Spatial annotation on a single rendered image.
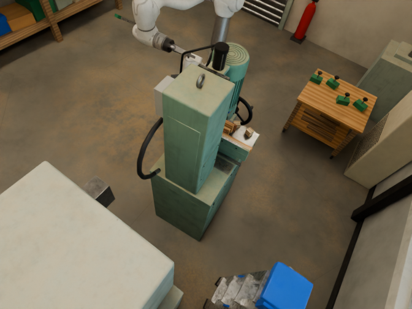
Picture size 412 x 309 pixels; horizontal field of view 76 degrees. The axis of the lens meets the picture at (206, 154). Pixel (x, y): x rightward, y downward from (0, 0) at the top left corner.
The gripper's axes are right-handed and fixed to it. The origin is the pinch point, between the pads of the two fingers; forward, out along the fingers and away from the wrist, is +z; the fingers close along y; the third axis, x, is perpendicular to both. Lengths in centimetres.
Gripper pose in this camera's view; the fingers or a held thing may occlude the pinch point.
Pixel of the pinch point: (195, 57)
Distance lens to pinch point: 157.5
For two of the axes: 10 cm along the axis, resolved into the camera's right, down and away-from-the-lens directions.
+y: -2.9, 1.5, -9.4
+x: 4.1, -8.7, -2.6
